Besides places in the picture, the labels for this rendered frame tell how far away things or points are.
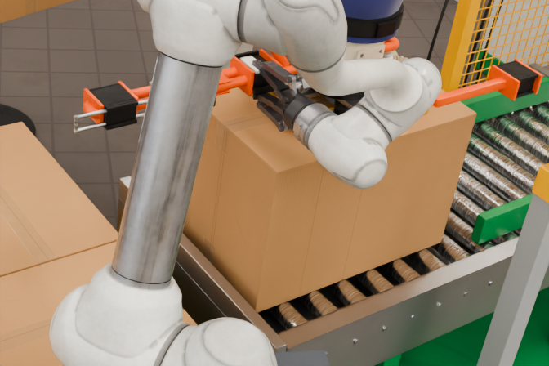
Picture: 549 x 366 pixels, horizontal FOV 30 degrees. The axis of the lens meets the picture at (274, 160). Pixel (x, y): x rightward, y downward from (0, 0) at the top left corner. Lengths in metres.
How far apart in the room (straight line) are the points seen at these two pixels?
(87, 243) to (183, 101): 1.06
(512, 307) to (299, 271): 0.50
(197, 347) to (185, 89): 0.40
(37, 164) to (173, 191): 1.26
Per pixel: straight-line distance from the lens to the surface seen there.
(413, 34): 5.10
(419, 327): 2.57
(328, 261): 2.44
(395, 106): 1.97
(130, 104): 2.03
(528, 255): 2.38
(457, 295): 2.61
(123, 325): 1.65
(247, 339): 1.62
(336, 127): 1.99
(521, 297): 2.44
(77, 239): 2.57
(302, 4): 1.43
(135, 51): 4.56
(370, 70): 1.79
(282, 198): 2.20
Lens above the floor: 2.14
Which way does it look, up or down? 33 degrees down
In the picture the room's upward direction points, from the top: 9 degrees clockwise
